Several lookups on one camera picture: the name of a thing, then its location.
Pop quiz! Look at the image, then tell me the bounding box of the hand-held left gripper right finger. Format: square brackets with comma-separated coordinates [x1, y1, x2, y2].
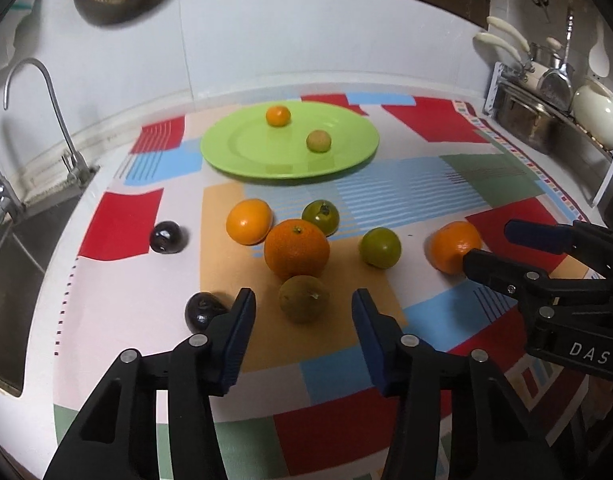
[351, 288, 569, 480]

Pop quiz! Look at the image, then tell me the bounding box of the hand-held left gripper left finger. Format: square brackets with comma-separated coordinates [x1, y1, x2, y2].
[42, 287, 257, 480]

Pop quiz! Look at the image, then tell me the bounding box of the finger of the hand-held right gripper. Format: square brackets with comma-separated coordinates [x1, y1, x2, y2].
[505, 219, 613, 281]
[462, 248, 613, 311]

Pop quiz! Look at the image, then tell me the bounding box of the dark purple plum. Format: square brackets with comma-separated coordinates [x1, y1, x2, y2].
[150, 221, 188, 255]
[185, 292, 232, 333]

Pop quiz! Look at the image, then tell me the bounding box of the orange tangerine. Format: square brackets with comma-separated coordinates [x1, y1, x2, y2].
[429, 221, 483, 276]

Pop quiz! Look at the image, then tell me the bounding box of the brown-green round fruit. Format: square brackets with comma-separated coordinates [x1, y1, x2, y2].
[278, 275, 331, 324]

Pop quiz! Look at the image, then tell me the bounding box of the green round fruit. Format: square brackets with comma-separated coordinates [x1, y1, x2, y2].
[359, 227, 402, 268]

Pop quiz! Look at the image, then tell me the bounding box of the large orange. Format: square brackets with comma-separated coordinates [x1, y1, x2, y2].
[264, 219, 331, 281]

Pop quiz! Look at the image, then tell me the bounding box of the medium smooth orange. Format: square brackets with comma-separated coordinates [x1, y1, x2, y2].
[226, 199, 273, 246]

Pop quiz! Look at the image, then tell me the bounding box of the green tomato with stem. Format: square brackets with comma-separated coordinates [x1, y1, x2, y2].
[301, 200, 340, 237]

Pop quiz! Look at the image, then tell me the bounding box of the green plate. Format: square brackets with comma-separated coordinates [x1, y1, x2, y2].
[200, 101, 380, 180]

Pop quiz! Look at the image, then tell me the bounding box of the small orange kumquat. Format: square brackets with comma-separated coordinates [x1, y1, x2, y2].
[265, 104, 292, 128]

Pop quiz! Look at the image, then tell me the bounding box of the colourful patchwork tablecloth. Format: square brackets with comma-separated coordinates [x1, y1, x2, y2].
[51, 94, 607, 480]

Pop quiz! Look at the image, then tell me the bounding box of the steel pot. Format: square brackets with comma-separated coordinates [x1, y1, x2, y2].
[496, 85, 567, 154]

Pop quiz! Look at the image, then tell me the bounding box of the steel dish rack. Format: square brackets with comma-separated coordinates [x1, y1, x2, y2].
[483, 62, 613, 207]

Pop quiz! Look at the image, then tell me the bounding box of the white ceramic bowl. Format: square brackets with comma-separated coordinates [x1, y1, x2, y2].
[571, 82, 613, 151]

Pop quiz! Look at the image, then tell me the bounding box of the steel spatula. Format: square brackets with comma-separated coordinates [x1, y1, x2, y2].
[539, 7, 577, 112]

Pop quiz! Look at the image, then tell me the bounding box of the white ladle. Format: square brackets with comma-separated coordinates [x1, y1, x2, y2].
[589, 15, 613, 79]

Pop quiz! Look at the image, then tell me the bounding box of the steel sink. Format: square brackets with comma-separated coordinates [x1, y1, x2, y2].
[0, 194, 83, 397]

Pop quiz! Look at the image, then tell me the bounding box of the short steel faucet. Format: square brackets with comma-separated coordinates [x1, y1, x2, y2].
[0, 135, 26, 229]

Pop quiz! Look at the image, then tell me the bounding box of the curved steel faucet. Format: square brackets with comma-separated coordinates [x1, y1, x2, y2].
[3, 58, 94, 187]

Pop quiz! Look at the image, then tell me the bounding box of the white-handled knife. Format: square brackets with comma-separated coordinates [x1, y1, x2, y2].
[486, 16, 533, 54]
[473, 32, 524, 68]

